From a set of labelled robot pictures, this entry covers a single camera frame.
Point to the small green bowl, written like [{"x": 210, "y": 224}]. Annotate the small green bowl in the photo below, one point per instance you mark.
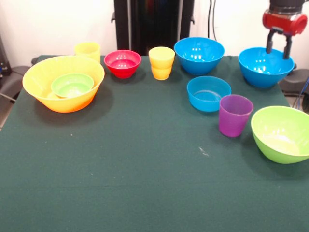
[{"x": 72, "y": 87}]

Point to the large green bowl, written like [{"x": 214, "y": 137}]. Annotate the large green bowl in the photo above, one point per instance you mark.
[{"x": 280, "y": 137}]

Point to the small red bowl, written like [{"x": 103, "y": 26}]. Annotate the small red bowl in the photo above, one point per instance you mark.
[{"x": 123, "y": 65}]

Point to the small blue ridged bowl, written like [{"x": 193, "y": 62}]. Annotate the small blue ridged bowl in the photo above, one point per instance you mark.
[{"x": 205, "y": 99}]

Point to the yellow cup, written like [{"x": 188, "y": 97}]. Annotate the yellow cup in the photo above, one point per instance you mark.
[{"x": 161, "y": 62}]

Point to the large blue bowl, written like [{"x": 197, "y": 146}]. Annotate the large blue bowl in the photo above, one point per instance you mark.
[
  {"x": 263, "y": 72},
  {"x": 199, "y": 60}
]

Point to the black robot column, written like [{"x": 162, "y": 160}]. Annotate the black robot column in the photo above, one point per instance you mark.
[{"x": 154, "y": 26}]

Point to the translucent yellow-green cup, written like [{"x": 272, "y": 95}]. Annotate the translucent yellow-green cup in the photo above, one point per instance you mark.
[{"x": 87, "y": 50}]

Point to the large orange bowl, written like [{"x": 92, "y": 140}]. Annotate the large orange bowl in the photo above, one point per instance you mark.
[{"x": 67, "y": 105}]

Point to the dark green tablecloth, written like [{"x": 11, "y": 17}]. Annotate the dark green tablecloth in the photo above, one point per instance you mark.
[{"x": 144, "y": 169}]

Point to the black robot pedestal leg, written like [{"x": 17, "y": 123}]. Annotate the black robot pedestal leg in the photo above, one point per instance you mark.
[
  {"x": 9, "y": 82},
  {"x": 298, "y": 82}
]

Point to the purple cup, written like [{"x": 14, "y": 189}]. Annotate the purple cup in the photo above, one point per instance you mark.
[{"x": 234, "y": 120}]

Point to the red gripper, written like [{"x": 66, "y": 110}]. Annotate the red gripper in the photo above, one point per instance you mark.
[{"x": 282, "y": 23}]

